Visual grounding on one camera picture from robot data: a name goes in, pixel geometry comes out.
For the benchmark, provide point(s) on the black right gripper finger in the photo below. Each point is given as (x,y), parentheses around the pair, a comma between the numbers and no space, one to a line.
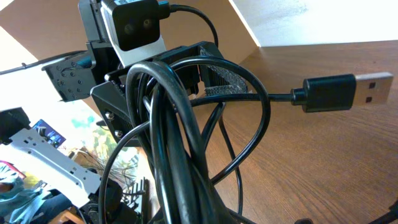
(388,217)

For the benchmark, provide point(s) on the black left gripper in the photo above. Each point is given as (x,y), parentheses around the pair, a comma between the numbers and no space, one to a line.
(76,78)

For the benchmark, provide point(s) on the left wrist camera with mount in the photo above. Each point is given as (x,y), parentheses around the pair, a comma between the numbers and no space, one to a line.
(123,32)

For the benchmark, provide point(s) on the grey metal bracket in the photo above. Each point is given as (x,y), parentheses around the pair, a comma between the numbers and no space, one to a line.
(23,146)

